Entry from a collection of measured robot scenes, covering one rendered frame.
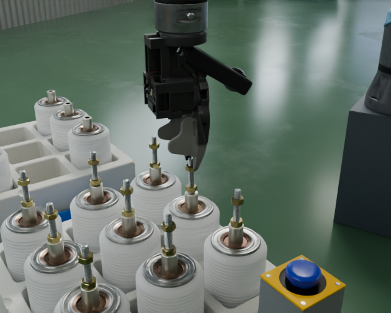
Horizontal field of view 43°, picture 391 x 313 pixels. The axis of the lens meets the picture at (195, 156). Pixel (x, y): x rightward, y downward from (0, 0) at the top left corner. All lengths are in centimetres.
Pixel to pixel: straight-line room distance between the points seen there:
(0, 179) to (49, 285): 42
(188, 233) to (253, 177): 69
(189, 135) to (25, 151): 67
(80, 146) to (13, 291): 43
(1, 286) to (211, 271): 33
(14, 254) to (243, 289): 36
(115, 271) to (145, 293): 11
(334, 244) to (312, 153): 51
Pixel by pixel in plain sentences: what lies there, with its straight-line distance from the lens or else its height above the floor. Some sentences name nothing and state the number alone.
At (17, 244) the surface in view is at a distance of 83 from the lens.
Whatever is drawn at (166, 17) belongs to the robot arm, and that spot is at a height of 57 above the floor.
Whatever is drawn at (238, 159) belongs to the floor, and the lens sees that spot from 159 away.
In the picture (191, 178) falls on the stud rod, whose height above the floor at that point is 31.
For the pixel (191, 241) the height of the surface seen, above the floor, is 22.
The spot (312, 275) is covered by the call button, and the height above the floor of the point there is 33.
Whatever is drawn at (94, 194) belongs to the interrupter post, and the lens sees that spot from 87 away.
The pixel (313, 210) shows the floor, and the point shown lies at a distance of 135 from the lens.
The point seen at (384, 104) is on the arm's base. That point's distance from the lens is 118.
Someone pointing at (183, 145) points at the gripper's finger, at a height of 38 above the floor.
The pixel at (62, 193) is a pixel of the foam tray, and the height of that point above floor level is 15.
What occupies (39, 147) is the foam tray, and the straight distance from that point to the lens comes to 134.
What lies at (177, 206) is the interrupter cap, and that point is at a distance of 84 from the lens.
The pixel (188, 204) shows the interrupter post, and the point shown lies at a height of 26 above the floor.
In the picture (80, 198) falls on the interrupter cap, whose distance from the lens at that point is 89.
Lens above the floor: 69
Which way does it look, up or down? 26 degrees down
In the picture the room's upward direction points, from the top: straight up
